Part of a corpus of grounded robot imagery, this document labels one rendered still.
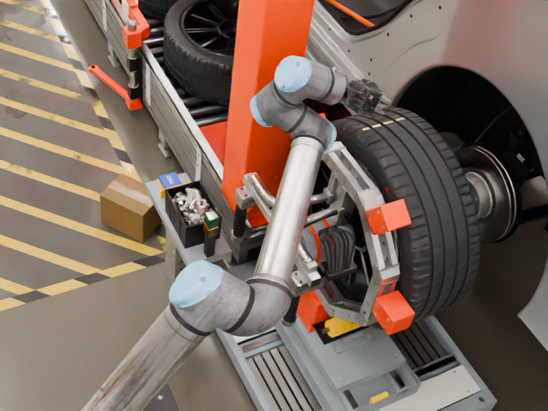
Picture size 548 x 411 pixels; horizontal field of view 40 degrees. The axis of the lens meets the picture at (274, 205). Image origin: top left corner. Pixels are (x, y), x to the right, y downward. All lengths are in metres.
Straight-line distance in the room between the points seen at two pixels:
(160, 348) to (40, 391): 1.31
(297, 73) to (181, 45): 1.72
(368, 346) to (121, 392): 1.29
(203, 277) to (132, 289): 1.58
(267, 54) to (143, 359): 0.98
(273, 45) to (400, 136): 0.45
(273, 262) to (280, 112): 0.41
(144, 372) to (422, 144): 0.99
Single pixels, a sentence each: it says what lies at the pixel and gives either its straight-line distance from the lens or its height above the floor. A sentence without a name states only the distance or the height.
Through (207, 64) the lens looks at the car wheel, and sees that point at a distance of 3.44.
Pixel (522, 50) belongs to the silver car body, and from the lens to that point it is 2.11.
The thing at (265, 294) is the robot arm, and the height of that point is 1.20.
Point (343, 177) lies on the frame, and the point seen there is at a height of 1.11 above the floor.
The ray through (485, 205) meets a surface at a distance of 2.49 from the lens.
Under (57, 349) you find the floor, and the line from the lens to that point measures 3.02.
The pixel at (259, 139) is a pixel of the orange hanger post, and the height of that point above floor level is 0.91.
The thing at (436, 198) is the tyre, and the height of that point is 1.12.
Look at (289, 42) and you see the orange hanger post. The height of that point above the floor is 1.27.
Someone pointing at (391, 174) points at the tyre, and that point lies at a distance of 2.05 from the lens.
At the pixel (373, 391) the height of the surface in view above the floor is 0.15.
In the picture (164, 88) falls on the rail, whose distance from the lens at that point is 3.45.
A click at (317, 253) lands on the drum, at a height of 0.88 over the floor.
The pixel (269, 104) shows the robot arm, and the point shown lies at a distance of 1.93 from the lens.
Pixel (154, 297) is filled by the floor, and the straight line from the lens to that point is 3.13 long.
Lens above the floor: 2.54
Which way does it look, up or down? 47 degrees down
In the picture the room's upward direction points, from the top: 10 degrees clockwise
